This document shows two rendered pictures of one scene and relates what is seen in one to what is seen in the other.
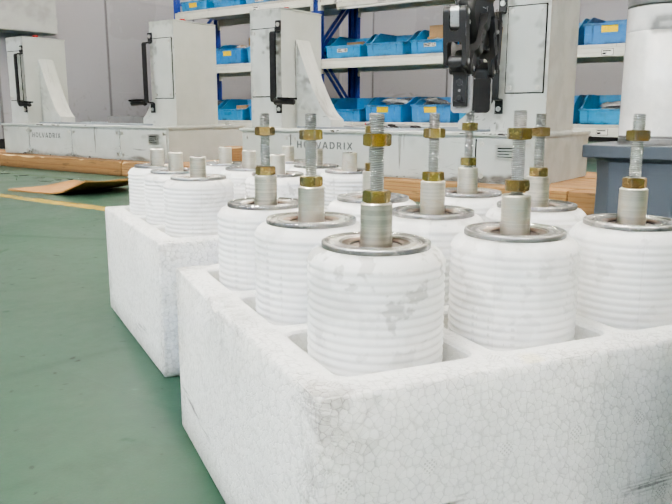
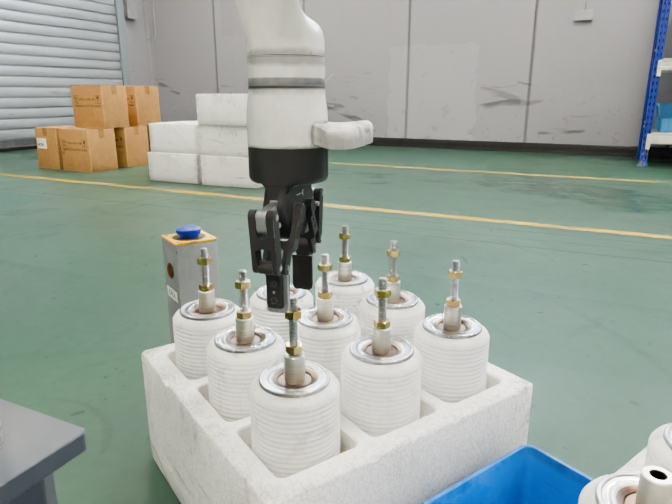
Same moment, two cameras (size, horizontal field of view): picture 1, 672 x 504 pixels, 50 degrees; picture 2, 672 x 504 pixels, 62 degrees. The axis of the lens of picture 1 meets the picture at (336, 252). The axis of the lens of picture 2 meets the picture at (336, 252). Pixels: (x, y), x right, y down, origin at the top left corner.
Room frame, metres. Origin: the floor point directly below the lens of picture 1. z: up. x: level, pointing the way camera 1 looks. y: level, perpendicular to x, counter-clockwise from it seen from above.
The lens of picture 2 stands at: (1.32, -0.20, 0.54)
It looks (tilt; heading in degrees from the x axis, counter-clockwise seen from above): 16 degrees down; 169
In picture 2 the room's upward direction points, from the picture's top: straight up
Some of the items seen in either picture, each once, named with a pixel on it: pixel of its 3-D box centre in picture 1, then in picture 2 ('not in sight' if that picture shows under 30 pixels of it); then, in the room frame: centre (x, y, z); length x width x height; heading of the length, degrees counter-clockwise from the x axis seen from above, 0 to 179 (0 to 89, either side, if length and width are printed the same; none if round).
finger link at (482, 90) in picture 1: (481, 96); (278, 293); (0.83, -0.16, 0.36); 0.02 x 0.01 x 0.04; 62
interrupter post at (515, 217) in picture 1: (515, 216); not in sight; (0.53, -0.14, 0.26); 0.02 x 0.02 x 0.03
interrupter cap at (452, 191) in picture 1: (467, 193); (294, 378); (0.80, -0.15, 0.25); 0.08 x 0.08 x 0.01
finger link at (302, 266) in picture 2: (462, 94); (303, 271); (0.77, -0.13, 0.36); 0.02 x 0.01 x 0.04; 62
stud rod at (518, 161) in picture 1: (518, 161); not in sight; (0.53, -0.14, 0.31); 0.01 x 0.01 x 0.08
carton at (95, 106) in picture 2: not in sight; (100, 106); (-3.18, -1.11, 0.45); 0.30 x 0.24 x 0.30; 55
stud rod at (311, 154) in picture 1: (311, 159); (393, 266); (0.59, 0.02, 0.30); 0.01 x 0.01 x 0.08
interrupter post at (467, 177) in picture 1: (467, 182); (294, 367); (0.80, -0.15, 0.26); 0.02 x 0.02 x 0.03
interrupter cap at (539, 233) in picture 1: (514, 233); (281, 293); (0.53, -0.14, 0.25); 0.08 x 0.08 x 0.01
